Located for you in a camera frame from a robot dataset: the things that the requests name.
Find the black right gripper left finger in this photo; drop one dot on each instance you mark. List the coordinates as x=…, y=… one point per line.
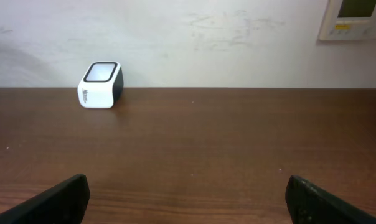
x=64, y=203

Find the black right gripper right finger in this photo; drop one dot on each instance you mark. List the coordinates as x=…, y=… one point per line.
x=307, y=203

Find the beige wall control panel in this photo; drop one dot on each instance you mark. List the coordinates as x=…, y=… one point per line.
x=349, y=20

